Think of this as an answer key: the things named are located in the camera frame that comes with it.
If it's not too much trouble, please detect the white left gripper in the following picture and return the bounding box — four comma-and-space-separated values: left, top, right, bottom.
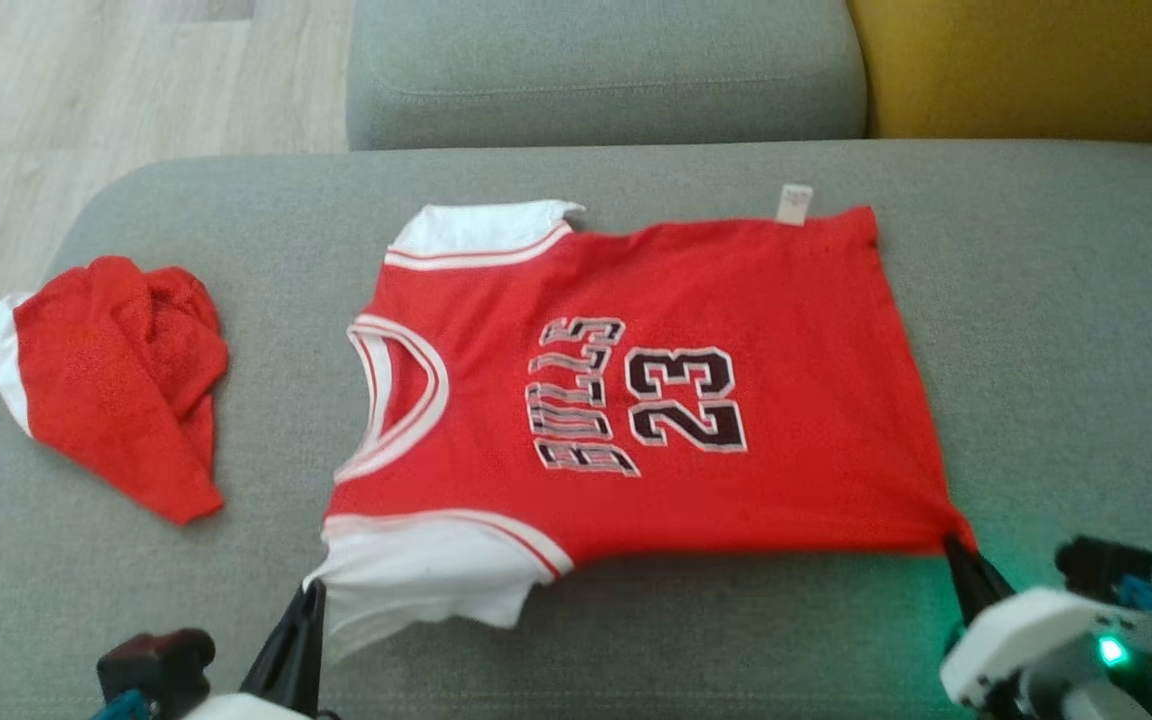
181, 578, 337, 720

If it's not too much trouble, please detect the yellow sofa cushion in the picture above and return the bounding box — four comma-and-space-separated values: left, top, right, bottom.
848, 0, 1152, 144

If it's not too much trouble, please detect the grey sofa back cushion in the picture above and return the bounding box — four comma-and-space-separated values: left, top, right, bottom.
346, 0, 869, 153

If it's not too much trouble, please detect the blue left camera connector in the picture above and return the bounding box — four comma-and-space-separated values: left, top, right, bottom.
89, 690, 153, 720

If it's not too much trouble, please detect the red basketball jersey number 23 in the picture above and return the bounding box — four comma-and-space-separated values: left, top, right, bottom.
304, 183, 979, 663

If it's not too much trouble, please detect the grey fabric sofa seat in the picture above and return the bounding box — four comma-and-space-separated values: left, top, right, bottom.
0, 140, 1152, 720

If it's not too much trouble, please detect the red mesh shorts white trim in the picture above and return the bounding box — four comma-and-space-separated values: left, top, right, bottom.
0, 255, 231, 526

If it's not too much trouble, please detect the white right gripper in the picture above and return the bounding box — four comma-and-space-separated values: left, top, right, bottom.
939, 535, 1137, 711

